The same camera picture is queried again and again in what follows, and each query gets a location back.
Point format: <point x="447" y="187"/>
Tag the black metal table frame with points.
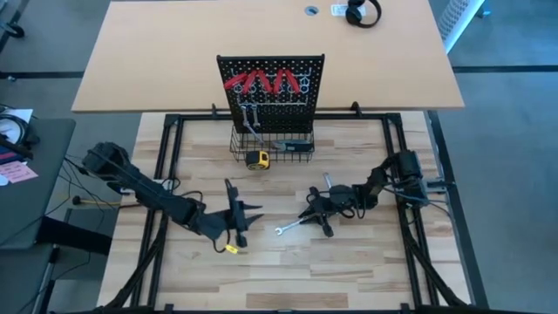
<point x="283" y="116"/>

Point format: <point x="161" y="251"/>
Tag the white perforated cabinet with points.
<point x="457" y="22"/>

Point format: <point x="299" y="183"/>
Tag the yellow Stanley tape measure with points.
<point x="257" y="160"/>

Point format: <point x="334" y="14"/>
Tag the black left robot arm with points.
<point x="148" y="192"/>

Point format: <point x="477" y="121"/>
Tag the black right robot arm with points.
<point x="405" y="170"/>

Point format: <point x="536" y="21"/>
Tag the grey desk grommet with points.
<point x="311" y="10"/>

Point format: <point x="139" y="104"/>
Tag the white paper sheet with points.
<point x="22" y="114"/>

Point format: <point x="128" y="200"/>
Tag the white card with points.
<point x="338" y="9"/>

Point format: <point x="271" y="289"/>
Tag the short silver combination wrench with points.
<point x="256" y="120"/>

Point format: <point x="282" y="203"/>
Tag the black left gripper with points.
<point x="218" y="222"/>

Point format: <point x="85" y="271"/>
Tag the medium silver combination wrench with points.
<point x="290" y="227"/>

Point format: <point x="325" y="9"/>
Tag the pink sticky note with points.
<point x="19" y="171"/>

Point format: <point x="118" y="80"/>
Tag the black chair caster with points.
<point x="16" y="29"/>

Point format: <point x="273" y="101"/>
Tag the silver wrench hook rack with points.
<point x="283" y="104"/>

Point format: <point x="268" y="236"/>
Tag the black pegboard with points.
<point x="283" y="118"/>

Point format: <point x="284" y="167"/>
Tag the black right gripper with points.
<point x="338" y="198"/>

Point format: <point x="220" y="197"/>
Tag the black headphones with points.
<point x="353" y="16"/>

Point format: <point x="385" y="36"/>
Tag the dark grey side table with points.
<point x="35" y="209"/>

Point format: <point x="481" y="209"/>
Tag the white power strip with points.
<point x="163" y="184"/>

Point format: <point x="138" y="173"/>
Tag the tan wooden desk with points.
<point x="152" y="52"/>

